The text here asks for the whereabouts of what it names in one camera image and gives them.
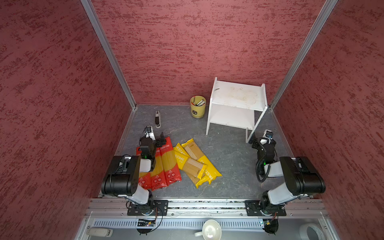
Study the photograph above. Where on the white tape roll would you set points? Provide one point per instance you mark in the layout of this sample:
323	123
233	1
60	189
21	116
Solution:
311	231

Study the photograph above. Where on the white remote control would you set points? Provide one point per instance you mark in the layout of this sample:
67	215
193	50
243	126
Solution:
99	232

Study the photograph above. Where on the aluminium mounting rail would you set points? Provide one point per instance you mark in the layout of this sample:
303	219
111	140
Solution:
201	208

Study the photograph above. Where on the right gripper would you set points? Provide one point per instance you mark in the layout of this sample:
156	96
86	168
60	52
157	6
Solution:
260	142

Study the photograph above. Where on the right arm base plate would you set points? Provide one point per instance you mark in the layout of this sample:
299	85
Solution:
257	208

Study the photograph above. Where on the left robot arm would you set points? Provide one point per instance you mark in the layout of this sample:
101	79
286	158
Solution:
122	178

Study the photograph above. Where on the black white stapler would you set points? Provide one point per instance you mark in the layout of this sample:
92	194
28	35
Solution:
158	119

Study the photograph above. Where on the white two-tier shelf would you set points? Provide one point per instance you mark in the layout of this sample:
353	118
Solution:
237	105

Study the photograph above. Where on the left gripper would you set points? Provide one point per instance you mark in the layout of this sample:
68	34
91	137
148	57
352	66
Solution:
157	142

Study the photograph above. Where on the yellow pasta bag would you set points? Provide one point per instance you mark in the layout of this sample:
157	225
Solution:
190	166
211	173
180	149

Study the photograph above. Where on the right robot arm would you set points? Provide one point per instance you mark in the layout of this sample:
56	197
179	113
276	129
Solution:
301	179

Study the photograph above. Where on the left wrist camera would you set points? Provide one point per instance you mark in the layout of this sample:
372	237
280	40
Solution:
149	133

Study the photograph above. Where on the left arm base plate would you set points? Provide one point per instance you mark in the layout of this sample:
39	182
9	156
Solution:
152	208

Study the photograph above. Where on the red spaghetti bag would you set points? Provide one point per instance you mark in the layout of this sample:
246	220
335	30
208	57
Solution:
145	177
170	164
158	178

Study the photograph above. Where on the yellow pen cup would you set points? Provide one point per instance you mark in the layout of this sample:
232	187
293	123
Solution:
198	106

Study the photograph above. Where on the white cup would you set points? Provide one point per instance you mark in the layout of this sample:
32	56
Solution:
211	231

